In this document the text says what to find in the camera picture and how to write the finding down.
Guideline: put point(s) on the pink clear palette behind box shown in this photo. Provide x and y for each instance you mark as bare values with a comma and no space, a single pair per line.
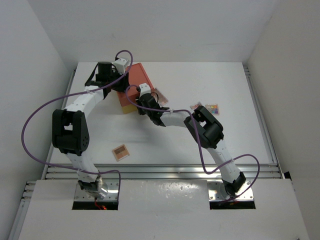
162,100

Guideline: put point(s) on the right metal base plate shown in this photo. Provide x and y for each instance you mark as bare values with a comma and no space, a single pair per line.
218,192

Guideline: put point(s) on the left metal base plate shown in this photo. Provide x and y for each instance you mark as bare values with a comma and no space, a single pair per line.
108,192

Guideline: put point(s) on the small brown eyeshadow palette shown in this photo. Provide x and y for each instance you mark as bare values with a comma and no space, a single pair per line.
120,152

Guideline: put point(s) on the beige glitter eyeshadow palette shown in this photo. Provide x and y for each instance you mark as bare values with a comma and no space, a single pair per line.
213,109

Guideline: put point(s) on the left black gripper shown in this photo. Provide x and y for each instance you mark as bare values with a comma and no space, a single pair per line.
124,83

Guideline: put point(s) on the aluminium frame rail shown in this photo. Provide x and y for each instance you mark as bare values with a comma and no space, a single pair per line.
162,181

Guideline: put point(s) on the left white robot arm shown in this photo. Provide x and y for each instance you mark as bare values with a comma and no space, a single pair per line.
70,132

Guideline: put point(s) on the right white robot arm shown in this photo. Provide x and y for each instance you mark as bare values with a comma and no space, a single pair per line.
205,129

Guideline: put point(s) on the metal base plate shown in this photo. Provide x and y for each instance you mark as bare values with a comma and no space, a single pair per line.
108,192
218,192

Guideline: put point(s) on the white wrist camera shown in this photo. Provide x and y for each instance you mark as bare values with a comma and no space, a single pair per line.
144,88
120,65

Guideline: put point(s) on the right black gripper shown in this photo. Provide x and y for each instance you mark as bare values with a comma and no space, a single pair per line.
142,112

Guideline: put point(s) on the clear orange eyeshadow palette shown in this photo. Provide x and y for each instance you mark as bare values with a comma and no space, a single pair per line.
196,105

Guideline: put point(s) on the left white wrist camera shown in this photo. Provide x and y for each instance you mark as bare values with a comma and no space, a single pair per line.
120,65

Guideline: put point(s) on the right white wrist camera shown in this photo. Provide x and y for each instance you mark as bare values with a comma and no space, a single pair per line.
144,88

